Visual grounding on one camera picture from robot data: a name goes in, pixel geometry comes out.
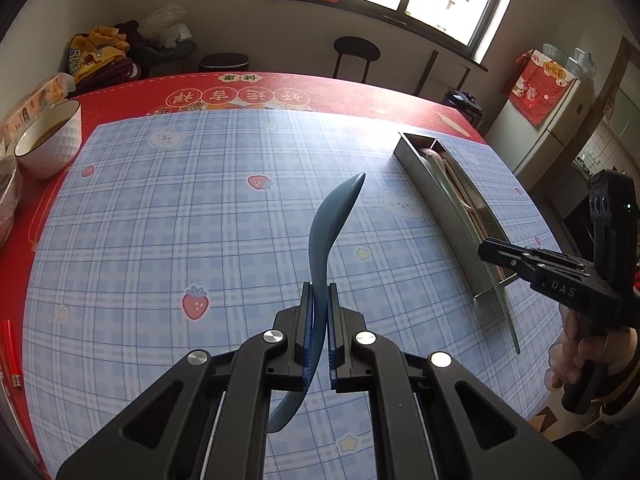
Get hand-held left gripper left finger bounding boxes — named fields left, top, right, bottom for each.
left=56, top=282, right=316, bottom=480

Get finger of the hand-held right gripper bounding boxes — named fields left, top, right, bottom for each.
left=477, top=239, right=541, bottom=281
left=522, top=249, right=596, bottom=272

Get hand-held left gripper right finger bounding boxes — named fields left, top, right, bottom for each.
left=315, top=284, right=583, bottom=480

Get green chopstick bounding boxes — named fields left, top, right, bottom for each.
left=425, top=156, right=522, bottom=354

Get pink chopstick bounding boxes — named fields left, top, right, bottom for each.
left=445, top=160, right=507, bottom=281

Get stainless steel utensil tray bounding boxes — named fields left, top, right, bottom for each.
left=393, top=131, right=517, bottom=305

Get pink spoon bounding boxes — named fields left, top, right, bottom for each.
left=419, top=146, right=473, bottom=211

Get blue spoon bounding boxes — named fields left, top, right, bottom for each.
left=270, top=172, right=367, bottom=435

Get person's right hand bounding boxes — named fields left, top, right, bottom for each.
left=547, top=305, right=640, bottom=386

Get white refrigerator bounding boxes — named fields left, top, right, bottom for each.
left=482, top=60, right=608, bottom=196

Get silver pressure cooker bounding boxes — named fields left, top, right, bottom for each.
left=444, top=89, right=483, bottom=133

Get clear plastic containers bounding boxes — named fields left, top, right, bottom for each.
left=542, top=42, right=598, bottom=71

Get black round stool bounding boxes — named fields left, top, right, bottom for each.
left=332, top=36, right=381, bottom=86

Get red printed tablecloth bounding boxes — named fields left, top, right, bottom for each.
left=0, top=71, right=488, bottom=480

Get dark grey chair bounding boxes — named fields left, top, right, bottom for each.
left=132, top=40, right=197, bottom=78

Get white bowl of soup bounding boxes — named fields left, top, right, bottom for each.
left=14, top=99, right=82, bottom=180

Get film-covered glass bowl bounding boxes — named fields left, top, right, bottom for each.
left=0, top=155, right=23, bottom=246

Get white plastic bag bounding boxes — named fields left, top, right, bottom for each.
left=137, top=2, right=193, bottom=48

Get pile of clothes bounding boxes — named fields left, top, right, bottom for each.
left=67, top=21, right=141, bottom=96

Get patterned tissue box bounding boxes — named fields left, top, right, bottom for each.
left=0, top=72, right=76, bottom=146

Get wooden folding chair frame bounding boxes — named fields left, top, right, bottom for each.
left=414, top=50, right=471, bottom=98

